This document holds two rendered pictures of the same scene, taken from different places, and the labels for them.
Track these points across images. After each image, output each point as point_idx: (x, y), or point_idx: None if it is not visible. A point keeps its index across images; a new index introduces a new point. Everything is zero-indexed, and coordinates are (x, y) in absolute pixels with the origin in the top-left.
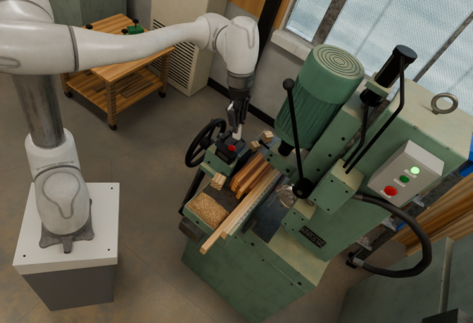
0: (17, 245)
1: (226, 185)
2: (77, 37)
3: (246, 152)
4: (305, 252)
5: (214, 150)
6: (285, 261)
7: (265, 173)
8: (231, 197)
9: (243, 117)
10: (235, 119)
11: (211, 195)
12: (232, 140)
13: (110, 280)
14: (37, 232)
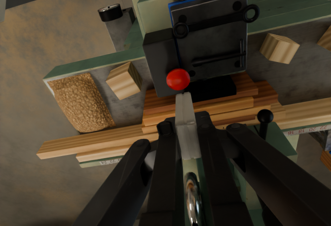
0: None
1: (144, 86)
2: None
3: (216, 92)
4: (192, 167)
5: (153, 20)
6: None
7: (219, 124)
8: (137, 108)
9: (234, 164)
10: (138, 211)
11: (103, 88)
12: (213, 43)
13: (30, 1)
14: None
